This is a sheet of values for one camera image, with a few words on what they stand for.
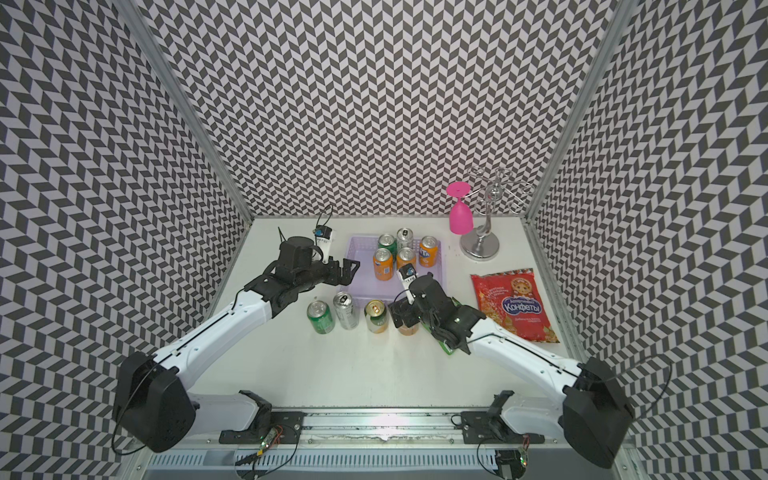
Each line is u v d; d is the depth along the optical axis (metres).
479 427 0.74
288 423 0.72
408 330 0.88
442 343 0.87
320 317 0.81
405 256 0.94
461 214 0.94
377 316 0.82
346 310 0.81
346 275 0.73
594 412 0.39
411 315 0.70
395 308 0.70
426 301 0.59
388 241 0.98
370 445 0.71
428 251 0.97
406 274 0.68
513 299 0.91
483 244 1.08
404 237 0.97
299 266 0.62
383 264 0.93
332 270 0.71
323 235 0.71
